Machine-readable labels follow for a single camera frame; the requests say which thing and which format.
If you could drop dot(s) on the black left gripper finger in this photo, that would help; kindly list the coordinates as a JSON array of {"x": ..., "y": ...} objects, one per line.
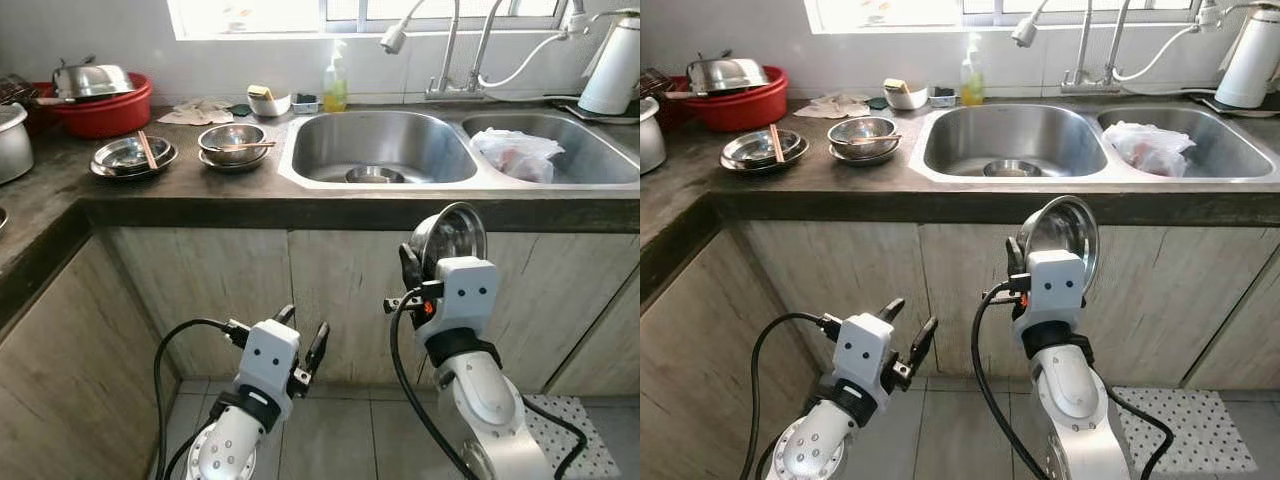
[
  {"x": 891, "y": 308},
  {"x": 318, "y": 345},
  {"x": 284, "y": 314},
  {"x": 923, "y": 340}
]

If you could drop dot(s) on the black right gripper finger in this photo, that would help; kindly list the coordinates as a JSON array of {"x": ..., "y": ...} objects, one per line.
[
  {"x": 412, "y": 266},
  {"x": 1016, "y": 258}
]

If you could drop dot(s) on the flat-bottomed steel dish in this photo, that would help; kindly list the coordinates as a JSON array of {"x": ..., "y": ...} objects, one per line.
[
  {"x": 1060, "y": 225},
  {"x": 450, "y": 235}
]

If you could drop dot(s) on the clear plastic bag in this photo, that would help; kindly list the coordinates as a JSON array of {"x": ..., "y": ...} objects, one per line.
[
  {"x": 515, "y": 155},
  {"x": 1150, "y": 148}
]

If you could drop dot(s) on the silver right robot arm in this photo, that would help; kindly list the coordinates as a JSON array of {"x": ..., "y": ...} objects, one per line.
[
  {"x": 480, "y": 400},
  {"x": 1070, "y": 400}
]

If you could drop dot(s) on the wood-grain base cabinet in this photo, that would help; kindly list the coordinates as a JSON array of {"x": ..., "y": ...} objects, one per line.
[
  {"x": 250, "y": 280},
  {"x": 900, "y": 270}
]

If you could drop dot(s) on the small round steel bowl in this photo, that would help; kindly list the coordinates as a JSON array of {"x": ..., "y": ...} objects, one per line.
[
  {"x": 375, "y": 175},
  {"x": 1012, "y": 168}
]

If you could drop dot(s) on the double stainless steel sink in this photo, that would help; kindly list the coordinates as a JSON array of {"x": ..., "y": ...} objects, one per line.
[
  {"x": 370, "y": 140},
  {"x": 1000, "y": 135}
]

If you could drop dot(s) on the steel plate under large bowl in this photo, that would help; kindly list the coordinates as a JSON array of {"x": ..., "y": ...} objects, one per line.
[
  {"x": 865, "y": 161},
  {"x": 235, "y": 168}
]

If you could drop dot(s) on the wooden chopstick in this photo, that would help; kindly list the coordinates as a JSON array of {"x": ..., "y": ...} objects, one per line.
[
  {"x": 885, "y": 140},
  {"x": 777, "y": 143},
  {"x": 148, "y": 150},
  {"x": 255, "y": 146}
]

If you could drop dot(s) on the yellow dish soap pump bottle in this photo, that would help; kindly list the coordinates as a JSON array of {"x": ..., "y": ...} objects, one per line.
[
  {"x": 335, "y": 95},
  {"x": 972, "y": 90}
]

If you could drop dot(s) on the small white soap dish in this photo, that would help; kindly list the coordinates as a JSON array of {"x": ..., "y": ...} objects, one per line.
[
  {"x": 942, "y": 99},
  {"x": 306, "y": 105}
]

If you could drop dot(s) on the large steel bowl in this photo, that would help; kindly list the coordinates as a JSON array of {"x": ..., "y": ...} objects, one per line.
[
  {"x": 225, "y": 136},
  {"x": 855, "y": 130}
]

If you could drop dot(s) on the white ceramic bowl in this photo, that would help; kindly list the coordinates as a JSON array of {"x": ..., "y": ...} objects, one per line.
[
  {"x": 270, "y": 107},
  {"x": 908, "y": 101}
]

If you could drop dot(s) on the dark green scouring pad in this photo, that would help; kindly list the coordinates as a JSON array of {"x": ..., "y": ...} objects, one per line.
[
  {"x": 876, "y": 103},
  {"x": 238, "y": 109}
]

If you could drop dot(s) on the white dish cloth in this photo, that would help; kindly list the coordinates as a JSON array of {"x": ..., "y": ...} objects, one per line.
[
  {"x": 195, "y": 113},
  {"x": 833, "y": 107}
]

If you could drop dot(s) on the yellow sponge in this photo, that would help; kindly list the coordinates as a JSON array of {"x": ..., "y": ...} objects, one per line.
[
  {"x": 259, "y": 92},
  {"x": 895, "y": 85}
]

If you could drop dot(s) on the shallow steel dish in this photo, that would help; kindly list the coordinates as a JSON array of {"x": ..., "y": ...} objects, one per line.
[
  {"x": 750, "y": 148},
  {"x": 120, "y": 155}
]

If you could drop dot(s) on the gooseneck faucet with spray head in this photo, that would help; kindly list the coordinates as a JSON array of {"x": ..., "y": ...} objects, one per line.
[
  {"x": 393, "y": 40},
  {"x": 1023, "y": 33}
]

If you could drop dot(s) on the dark kettle tray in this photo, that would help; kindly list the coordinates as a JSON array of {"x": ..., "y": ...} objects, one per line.
[
  {"x": 575, "y": 108},
  {"x": 1215, "y": 103}
]

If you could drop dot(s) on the plain gooseneck faucet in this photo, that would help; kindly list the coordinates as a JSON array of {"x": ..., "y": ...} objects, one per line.
[
  {"x": 485, "y": 50},
  {"x": 1115, "y": 45}
]

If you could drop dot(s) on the white dotted floor mat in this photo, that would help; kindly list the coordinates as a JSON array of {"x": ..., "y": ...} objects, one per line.
[
  {"x": 600, "y": 460},
  {"x": 1200, "y": 430}
]

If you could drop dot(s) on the red plastic basin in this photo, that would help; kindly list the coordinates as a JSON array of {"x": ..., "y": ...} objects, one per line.
[
  {"x": 100, "y": 118},
  {"x": 740, "y": 112}
]

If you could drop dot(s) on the aluminium cooking pot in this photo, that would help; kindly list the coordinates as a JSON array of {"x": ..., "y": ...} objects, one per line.
[
  {"x": 12, "y": 150},
  {"x": 650, "y": 140}
]

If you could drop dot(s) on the white kettle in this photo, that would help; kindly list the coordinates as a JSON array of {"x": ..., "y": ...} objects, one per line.
[
  {"x": 612, "y": 70},
  {"x": 1250, "y": 65}
]

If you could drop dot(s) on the upturned steel pan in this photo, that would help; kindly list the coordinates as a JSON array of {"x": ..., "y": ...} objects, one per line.
[
  {"x": 95, "y": 80},
  {"x": 730, "y": 75}
]

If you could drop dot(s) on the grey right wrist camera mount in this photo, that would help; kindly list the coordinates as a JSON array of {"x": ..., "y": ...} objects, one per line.
[
  {"x": 1057, "y": 285},
  {"x": 465, "y": 295}
]

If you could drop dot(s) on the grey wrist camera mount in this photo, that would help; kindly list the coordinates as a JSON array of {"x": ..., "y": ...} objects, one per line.
[
  {"x": 865, "y": 350},
  {"x": 1057, "y": 285},
  {"x": 270, "y": 355},
  {"x": 465, "y": 295}
]

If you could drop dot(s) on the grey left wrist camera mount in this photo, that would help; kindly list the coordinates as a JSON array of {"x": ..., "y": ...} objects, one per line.
[
  {"x": 270, "y": 355},
  {"x": 865, "y": 350}
]

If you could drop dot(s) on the white window frame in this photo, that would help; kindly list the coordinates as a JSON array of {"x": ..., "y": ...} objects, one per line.
[
  {"x": 985, "y": 8},
  {"x": 345, "y": 10}
]

